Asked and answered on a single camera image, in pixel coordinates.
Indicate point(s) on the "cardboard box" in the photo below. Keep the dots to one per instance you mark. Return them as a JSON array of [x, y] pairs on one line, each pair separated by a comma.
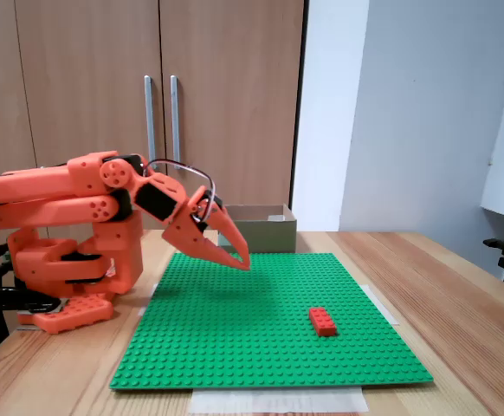
[[269, 236]]

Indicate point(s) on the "green lego baseplate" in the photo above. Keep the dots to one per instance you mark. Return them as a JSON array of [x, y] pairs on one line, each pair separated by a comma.
[[256, 329]]

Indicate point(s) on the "red lego block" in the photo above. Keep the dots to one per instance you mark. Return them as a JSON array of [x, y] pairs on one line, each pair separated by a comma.
[[322, 322]]

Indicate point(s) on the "masking tape strip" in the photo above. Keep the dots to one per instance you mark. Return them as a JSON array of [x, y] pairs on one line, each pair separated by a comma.
[[278, 401], [384, 305], [148, 299]]

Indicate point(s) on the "wooden cabinet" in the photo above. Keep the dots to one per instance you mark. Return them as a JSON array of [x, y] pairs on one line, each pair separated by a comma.
[[83, 65]]

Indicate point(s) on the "black table clamp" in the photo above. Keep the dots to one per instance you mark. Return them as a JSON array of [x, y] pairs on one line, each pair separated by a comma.
[[1, 299]]

